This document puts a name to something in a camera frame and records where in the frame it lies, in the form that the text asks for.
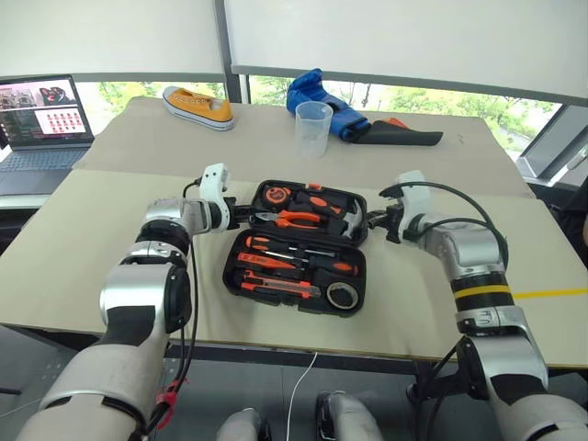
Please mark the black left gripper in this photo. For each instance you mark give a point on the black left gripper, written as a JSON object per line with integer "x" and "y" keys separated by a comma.
{"x": 233, "y": 213}

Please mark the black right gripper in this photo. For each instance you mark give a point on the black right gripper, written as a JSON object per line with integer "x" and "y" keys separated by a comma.
{"x": 395, "y": 225}

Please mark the orange black utility knife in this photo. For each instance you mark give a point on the orange black utility knife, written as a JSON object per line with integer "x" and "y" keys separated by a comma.
{"x": 280, "y": 284}

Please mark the black plastic tool case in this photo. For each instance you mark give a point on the black plastic tool case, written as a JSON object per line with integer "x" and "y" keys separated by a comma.
{"x": 324, "y": 275}

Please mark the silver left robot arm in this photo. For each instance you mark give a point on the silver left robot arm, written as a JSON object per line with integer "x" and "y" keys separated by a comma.
{"x": 138, "y": 294}

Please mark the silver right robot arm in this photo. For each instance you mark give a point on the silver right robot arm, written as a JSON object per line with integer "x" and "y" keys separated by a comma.
{"x": 478, "y": 248}

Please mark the silver black claw hammer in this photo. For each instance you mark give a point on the silver black claw hammer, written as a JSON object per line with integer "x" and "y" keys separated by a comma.
{"x": 353, "y": 222}

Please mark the orange black tape measure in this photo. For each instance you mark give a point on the orange black tape measure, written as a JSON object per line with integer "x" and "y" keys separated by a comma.
{"x": 276, "y": 194}

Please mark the orange tester screwdriver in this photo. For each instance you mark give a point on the orange tester screwdriver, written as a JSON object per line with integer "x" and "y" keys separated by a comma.
{"x": 266, "y": 260}

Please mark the black cloth pouch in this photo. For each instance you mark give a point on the black cloth pouch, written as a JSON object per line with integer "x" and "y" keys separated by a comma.
{"x": 404, "y": 137}

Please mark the black electrical tape roll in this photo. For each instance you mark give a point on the black electrical tape roll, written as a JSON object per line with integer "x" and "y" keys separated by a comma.
{"x": 333, "y": 294}

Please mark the clear plastic measuring cup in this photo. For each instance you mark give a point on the clear plastic measuring cup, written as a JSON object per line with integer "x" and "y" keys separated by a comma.
{"x": 312, "y": 133}

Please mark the yellow canvas sneaker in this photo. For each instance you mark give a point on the yellow canvas sneaker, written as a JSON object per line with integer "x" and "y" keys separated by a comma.
{"x": 202, "y": 108}

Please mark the blue boxing glove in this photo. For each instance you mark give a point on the blue boxing glove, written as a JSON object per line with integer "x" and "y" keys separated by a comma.
{"x": 317, "y": 92}

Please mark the grey open window sash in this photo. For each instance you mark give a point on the grey open window sash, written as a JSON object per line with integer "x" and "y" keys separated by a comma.
{"x": 551, "y": 151}

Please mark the yellow tape strip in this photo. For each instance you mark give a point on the yellow tape strip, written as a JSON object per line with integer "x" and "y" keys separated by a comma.
{"x": 551, "y": 293}

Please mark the white roller blind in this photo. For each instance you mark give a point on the white roller blind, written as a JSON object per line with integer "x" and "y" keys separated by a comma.
{"x": 413, "y": 32}
{"x": 115, "y": 32}

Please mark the grey rounded knee cover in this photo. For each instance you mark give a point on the grey rounded knee cover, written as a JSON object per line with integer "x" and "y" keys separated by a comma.
{"x": 349, "y": 418}
{"x": 241, "y": 427}

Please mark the white side table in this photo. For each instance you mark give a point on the white side table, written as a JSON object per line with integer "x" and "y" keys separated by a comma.
{"x": 23, "y": 200}

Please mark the open laptop computer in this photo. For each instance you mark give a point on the open laptop computer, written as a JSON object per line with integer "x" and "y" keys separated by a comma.
{"x": 41, "y": 115}

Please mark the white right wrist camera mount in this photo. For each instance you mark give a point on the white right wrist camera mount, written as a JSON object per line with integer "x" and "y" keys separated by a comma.
{"x": 415, "y": 193}

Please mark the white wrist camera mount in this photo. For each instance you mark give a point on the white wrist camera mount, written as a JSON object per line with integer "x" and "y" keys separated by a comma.
{"x": 213, "y": 179}
{"x": 415, "y": 193}

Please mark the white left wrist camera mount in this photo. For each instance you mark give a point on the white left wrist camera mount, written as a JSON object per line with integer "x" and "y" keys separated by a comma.
{"x": 213, "y": 179}

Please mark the grey window frame post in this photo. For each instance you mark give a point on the grey window frame post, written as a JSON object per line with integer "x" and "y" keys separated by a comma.
{"x": 233, "y": 89}

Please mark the black table frame rail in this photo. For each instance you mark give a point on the black table frame rail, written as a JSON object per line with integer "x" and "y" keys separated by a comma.
{"x": 252, "y": 356}

